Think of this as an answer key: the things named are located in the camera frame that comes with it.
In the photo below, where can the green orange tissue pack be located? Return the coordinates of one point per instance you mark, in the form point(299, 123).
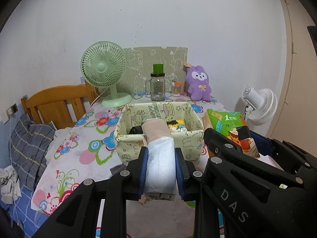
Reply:
point(232, 126)

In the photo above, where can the white standing fan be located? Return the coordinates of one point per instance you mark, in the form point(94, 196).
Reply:
point(261, 105)

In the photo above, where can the wall power socket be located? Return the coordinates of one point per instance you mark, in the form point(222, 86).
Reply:
point(12, 110)

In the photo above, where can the floral tablecloth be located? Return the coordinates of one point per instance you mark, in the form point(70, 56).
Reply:
point(89, 151)

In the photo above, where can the green desk fan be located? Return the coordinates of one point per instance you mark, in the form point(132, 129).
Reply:
point(103, 65)

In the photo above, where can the small cartoon tissue pack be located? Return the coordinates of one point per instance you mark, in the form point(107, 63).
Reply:
point(176, 126)

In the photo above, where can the white pink wet wipes pack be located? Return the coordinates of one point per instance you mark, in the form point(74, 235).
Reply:
point(160, 182)

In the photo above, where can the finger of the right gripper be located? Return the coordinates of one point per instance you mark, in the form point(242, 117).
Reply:
point(297, 167)
point(252, 206)

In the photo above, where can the cotton swab jar orange lid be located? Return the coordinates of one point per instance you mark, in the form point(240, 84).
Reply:
point(176, 88)

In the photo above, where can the black plastic bag bundle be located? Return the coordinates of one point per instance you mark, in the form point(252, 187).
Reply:
point(136, 130)

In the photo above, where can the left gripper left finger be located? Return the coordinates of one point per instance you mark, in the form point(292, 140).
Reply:
point(103, 201)

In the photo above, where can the glass jar with green lid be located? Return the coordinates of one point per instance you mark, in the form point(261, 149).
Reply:
point(155, 86)

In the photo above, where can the purple plush bunny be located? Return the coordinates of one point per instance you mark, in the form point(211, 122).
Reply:
point(197, 82)

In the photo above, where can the crumpled white cloth on bed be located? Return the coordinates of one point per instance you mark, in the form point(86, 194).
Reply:
point(10, 187)

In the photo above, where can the wooden bed headboard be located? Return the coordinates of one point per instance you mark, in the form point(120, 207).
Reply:
point(61, 105)

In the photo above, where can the yellow cartoon fabric storage box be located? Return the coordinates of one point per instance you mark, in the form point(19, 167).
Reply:
point(141, 123)

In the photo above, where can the grey plaid pillow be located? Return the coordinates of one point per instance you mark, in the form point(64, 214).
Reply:
point(29, 143)

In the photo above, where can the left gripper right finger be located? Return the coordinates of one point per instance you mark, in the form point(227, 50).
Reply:
point(198, 186)

